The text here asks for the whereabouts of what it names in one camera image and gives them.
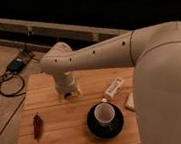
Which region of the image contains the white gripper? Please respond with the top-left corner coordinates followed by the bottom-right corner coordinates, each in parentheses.
top-left (53, 71), bottom-right (82, 102)

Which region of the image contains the black eraser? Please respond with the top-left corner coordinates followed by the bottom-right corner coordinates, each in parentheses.
top-left (64, 93), bottom-right (72, 98)

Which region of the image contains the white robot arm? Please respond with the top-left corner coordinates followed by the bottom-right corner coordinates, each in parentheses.
top-left (40, 21), bottom-right (181, 144)

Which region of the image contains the white eraser in sleeve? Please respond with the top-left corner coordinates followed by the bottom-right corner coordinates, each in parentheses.
top-left (104, 77), bottom-right (125, 99)

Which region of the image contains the white cup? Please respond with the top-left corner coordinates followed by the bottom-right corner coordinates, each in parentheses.
top-left (94, 103), bottom-right (115, 126)

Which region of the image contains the dried red chili pepper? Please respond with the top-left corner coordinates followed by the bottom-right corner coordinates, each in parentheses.
top-left (33, 114), bottom-right (43, 140)

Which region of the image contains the black saucer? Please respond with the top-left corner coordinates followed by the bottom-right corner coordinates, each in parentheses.
top-left (86, 102), bottom-right (124, 139)

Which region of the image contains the black power adapter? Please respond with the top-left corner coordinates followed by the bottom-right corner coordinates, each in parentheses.
top-left (7, 59), bottom-right (25, 73)

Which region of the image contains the white wedge block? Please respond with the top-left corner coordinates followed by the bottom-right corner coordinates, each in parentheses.
top-left (125, 93), bottom-right (135, 111)

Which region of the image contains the wooden rail beam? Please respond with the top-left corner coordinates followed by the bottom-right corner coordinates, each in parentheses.
top-left (0, 18), bottom-right (127, 42)

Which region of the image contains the black floor cables left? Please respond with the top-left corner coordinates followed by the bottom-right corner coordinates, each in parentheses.
top-left (0, 51), bottom-right (60, 144)

